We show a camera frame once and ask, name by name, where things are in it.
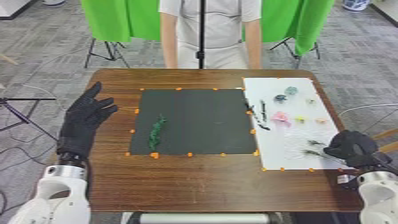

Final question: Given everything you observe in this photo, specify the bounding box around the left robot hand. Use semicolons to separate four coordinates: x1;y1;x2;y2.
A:
58;81;122;160

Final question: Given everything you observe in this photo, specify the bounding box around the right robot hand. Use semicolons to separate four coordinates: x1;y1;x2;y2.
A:
322;129;383;169

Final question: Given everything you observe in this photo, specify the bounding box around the dark mat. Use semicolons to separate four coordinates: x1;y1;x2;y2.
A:
129;88;262;157

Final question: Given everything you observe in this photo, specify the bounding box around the person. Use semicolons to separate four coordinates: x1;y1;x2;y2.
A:
159;0;266;70

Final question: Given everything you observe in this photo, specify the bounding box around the green sprig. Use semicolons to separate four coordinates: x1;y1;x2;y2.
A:
306;139;330;148
255;121;274;132
301;149;328;159
244;98;258;116
147;113;170;152

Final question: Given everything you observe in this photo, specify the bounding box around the white sheet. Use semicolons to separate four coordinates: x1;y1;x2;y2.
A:
242;77;349;172

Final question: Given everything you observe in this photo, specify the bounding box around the black tripod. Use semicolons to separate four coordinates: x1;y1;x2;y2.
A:
0;96;61;142

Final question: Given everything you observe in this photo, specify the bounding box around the pink flower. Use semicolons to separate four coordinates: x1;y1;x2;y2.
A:
271;111;294;128

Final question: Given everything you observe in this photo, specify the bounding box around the black stand pole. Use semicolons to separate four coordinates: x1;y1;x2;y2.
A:
196;0;209;70

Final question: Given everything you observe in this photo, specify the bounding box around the pale grey bar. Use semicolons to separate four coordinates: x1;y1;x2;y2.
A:
127;212;282;224

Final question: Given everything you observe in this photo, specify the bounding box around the blue and white vase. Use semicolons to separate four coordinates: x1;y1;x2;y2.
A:
342;0;374;14

